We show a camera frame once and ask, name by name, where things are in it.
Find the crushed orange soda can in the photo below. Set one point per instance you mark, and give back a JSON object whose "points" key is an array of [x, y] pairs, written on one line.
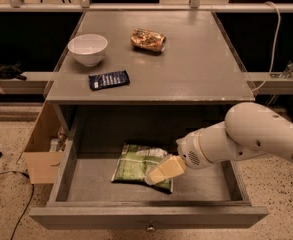
{"points": [[148, 40]]}

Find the green jalapeno chip bag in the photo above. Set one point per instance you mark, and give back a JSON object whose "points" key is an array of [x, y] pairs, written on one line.
{"points": [[135, 161]]}

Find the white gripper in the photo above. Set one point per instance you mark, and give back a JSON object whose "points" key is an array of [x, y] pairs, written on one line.
{"points": [[188, 149]]}

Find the cardboard box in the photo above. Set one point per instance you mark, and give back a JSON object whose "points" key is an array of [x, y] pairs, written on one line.
{"points": [[42, 152]]}

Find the open grey top drawer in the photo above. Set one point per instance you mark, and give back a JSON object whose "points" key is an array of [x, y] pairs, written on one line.
{"points": [[84, 197]]}

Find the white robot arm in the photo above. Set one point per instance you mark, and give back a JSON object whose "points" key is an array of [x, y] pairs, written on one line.
{"points": [[249, 130]]}

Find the metal bracket on rail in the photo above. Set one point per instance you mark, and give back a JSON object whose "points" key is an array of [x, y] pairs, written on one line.
{"points": [[286, 73]]}

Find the metal drawer knob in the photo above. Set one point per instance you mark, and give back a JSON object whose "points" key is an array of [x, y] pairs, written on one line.
{"points": [[150, 227]]}

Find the black object on ledge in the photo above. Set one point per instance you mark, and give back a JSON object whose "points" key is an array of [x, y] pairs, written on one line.
{"points": [[8, 71]]}

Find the grey wooden cabinet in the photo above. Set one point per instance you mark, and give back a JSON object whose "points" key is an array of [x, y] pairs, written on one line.
{"points": [[196, 67]]}

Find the white ceramic bowl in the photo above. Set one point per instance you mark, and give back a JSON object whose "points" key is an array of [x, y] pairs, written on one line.
{"points": [[89, 49]]}

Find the dark blue snack packet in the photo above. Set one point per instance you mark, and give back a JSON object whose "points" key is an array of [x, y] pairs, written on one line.
{"points": [[108, 80]]}

